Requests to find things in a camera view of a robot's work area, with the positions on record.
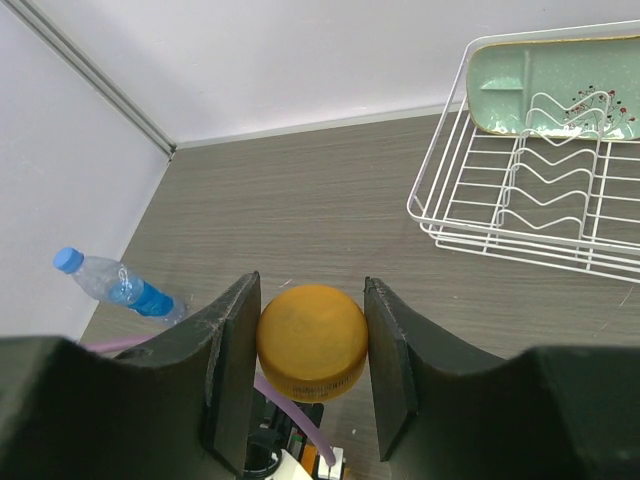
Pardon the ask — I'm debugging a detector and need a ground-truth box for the white wire dish rack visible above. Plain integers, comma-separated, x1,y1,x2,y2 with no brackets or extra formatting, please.
406,20,639,283

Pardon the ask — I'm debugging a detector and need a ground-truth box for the blue bottle cap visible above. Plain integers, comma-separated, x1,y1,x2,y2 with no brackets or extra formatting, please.
53,247,85,274

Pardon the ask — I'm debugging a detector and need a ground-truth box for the mint green divided tray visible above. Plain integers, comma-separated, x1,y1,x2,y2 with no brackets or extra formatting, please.
466,36,639,140

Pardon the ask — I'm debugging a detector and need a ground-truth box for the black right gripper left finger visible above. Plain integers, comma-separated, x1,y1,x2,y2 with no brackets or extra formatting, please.
1,273,261,479

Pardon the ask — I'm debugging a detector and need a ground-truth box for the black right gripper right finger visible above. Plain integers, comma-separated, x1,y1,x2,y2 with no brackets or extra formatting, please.
364,278,639,479

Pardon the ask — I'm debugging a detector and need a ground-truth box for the clear blue water bottle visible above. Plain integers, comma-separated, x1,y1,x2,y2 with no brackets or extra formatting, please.
66,253,187,327

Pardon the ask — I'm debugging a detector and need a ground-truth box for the orange bottle cap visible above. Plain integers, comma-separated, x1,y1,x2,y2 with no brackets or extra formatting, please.
256,284,368,403

